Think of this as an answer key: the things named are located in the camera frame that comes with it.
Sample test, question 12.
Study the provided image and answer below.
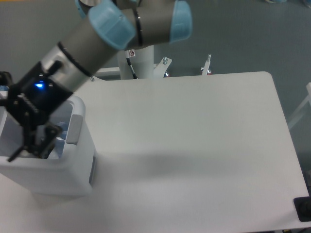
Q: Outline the blue object at left edge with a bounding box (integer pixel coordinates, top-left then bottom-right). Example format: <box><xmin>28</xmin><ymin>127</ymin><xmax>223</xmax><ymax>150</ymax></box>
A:
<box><xmin>0</xmin><ymin>85</ymin><xmax>9</xmax><ymax>92</ymax></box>

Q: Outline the clear plastic bottle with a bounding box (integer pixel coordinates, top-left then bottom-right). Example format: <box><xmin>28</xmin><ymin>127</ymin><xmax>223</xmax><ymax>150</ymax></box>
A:
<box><xmin>50</xmin><ymin>121</ymin><xmax>69</xmax><ymax>154</ymax></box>

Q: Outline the black device at table corner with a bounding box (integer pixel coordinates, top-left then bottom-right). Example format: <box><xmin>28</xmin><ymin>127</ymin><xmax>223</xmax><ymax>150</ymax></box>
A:
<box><xmin>294</xmin><ymin>196</ymin><xmax>311</xmax><ymax>222</ymax></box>

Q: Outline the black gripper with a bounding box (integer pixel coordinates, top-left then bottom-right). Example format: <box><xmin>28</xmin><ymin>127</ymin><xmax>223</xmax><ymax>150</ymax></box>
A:
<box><xmin>0</xmin><ymin>61</ymin><xmax>73</xmax><ymax>162</ymax></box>

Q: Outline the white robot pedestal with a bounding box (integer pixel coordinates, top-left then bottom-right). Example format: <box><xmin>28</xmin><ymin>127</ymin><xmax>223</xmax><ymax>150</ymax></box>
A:
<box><xmin>91</xmin><ymin>45</ymin><xmax>214</xmax><ymax>82</ymax></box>

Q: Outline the white frame at right edge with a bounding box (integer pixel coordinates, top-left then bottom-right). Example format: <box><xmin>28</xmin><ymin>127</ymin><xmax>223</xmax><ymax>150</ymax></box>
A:
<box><xmin>287</xmin><ymin>83</ymin><xmax>311</xmax><ymax>130</ymax></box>

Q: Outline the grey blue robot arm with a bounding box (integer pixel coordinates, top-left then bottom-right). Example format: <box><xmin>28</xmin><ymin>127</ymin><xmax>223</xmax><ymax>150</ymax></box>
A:
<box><xmin>0</xmin><ymin>0</ymin><xmax>193</xmax><ymax>162</ymax></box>

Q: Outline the white trash can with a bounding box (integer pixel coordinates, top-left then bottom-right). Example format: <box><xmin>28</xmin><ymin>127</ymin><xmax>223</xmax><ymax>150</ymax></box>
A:
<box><xmin>0</xmin><ymin>96</ymin><xmax>96</xmax><ymax>196</ymax></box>

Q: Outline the white tissue paper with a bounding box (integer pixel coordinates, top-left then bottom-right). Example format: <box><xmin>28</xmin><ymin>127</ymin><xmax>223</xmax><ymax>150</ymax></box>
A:
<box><xmin>48</xmin><ymin>150</ymin><xmax>62</xmax><ymax>160</ymax></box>

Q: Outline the black cable on pedestal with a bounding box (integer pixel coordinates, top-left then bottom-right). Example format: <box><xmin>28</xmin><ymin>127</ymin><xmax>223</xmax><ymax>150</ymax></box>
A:
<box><xmin>125</xmin><ymin>50</ymin><xmax>139</xmax><ymax>80</ymax></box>

